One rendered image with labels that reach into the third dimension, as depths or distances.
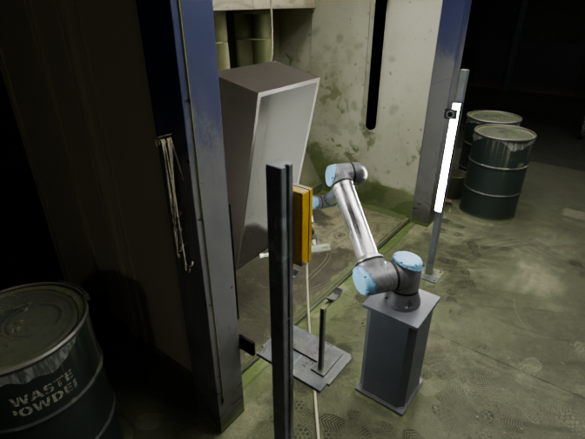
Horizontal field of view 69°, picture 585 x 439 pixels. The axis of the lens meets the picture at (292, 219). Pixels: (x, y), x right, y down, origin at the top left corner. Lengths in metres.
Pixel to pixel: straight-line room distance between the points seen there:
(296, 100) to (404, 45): 1.61
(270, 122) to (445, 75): 1.73
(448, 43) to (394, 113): 0.76
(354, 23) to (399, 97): 0.81
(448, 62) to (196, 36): 2.81
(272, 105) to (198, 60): 1.44
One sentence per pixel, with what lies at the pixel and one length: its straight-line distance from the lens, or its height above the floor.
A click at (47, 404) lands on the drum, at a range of 2.04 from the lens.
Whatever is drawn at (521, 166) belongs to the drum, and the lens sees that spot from 4.70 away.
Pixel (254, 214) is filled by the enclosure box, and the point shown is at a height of 0.53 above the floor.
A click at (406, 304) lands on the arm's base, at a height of 0.68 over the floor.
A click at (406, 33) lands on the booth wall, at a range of 4.17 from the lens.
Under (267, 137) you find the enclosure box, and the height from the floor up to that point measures 1.19.
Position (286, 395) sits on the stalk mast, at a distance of 1.73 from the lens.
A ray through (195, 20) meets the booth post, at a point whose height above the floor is 1.99.
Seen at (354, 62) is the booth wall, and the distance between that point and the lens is 4.42.
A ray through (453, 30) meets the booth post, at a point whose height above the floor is 1.83.
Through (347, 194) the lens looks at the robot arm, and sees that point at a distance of 2.25.
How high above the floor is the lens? 2.06
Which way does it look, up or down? 28 degrees down
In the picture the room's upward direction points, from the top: straight up
